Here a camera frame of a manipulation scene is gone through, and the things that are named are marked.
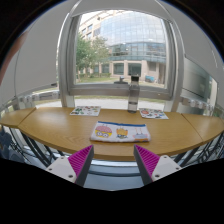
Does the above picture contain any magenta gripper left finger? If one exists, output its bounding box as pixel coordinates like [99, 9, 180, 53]
[46, 145, 94, 187]

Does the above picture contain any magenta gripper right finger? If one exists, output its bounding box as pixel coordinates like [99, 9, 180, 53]
[134, 145, 181, 185]

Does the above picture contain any folded cartoon print towel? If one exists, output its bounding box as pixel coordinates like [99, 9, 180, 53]
[91, 121, 151, 143]

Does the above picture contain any right colourful sticker sheet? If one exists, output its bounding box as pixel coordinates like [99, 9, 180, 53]
[139, 108, 167, 119]

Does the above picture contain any colourful sticker sheet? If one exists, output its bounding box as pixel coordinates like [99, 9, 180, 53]
[71, 106, 101, 116]
[139, 108, 167, 119]

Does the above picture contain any left colourful sticker sheet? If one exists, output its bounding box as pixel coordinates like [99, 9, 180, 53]
[71, 106, 101, 116]

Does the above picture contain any clear water bottle black cap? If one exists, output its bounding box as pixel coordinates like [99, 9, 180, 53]
[128, 76, 140, 113]

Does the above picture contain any white window frame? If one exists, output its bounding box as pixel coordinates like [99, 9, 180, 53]
[57, 0, 184, 112]

